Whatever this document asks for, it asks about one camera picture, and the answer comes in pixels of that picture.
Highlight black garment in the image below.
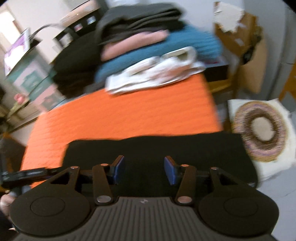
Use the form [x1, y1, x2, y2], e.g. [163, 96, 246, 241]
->
[62, 132, 258, 197]

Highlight black folded clothes pile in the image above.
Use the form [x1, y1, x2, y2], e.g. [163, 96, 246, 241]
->
[53, 31, 101, 98]

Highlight person's left hand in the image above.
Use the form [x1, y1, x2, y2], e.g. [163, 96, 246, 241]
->
[0, 194, 16, 220]

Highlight orange patterned table cloth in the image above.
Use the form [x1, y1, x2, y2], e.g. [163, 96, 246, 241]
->
[21, 74, 222, 170]

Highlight white chair cushion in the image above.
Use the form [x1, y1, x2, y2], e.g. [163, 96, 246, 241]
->
[228, 98, 295, 181]

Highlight round woven mat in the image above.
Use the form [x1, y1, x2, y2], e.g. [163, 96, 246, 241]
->
[233, 101, 287, 162]

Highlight stacked teal pink boxes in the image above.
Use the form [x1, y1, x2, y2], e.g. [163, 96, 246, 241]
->
[6, 51, 66, 112]

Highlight white cream garment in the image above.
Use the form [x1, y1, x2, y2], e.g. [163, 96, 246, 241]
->
[105, 47, 206, 95]

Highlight pink folded garment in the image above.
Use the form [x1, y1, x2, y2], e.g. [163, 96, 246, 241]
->
[100, 30, 170, 62]

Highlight teal knitted sweater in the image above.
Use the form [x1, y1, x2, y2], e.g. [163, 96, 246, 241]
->
[94, 25, 223, 85]

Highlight wooden chair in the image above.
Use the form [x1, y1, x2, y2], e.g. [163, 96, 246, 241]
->
[278, 65, 296, 101]

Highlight dark grey folded garment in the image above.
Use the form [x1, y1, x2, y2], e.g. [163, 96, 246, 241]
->
[95, 3, 185, 45]

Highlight torn cardboard box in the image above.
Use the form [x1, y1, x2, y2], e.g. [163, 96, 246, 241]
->
[209, 1, 267, 97]

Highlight grey refrigerator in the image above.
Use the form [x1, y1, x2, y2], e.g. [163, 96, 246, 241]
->
[262, 1, 295, 99]

